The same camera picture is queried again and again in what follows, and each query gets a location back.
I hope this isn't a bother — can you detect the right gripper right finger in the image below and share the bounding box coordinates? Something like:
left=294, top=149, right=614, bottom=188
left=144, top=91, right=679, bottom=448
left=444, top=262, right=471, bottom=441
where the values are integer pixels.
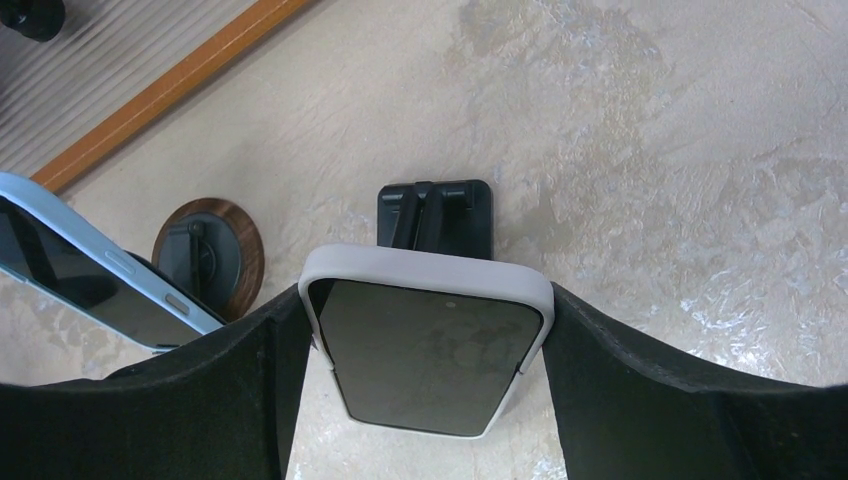
left=543, top=286, right=847, bottom=479

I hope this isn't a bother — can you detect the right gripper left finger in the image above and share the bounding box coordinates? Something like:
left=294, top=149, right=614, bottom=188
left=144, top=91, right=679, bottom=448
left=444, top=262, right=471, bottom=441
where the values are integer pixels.
left=1, top=287, right=312, bottom=479

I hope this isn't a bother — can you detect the phone with white case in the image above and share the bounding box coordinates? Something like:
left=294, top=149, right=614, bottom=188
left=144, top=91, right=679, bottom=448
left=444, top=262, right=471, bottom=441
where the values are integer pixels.
left=298, top=244, right=555, bottom=439

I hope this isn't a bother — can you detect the phone with blue case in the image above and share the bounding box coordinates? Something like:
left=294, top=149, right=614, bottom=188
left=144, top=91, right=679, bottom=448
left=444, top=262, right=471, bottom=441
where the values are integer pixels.
left=1, top=172, right=225, bottom=352

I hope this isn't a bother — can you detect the black folding phone stand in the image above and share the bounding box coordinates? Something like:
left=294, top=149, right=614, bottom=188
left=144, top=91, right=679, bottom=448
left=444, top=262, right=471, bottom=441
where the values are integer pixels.
left=132, top=197, right=265, bottom=323
left=377, top=179, right=494, bottom=260

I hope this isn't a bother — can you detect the orange wooden shelf rack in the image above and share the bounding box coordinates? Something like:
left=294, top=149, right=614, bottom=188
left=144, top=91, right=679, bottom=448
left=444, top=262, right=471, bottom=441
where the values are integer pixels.
left=1, top=1, right=300, bottom=191

